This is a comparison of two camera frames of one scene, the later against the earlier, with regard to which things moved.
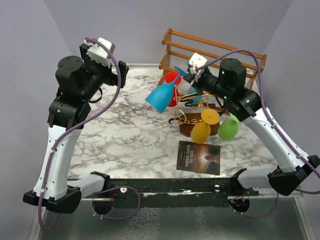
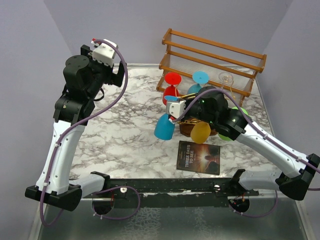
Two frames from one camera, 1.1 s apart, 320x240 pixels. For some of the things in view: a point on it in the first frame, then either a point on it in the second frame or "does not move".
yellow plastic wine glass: x=200 y=131 does not move
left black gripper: x=112 y=78 does not move
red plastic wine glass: x=169 y=77 does not move
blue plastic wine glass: x=160 y=97 to x=165 y=130
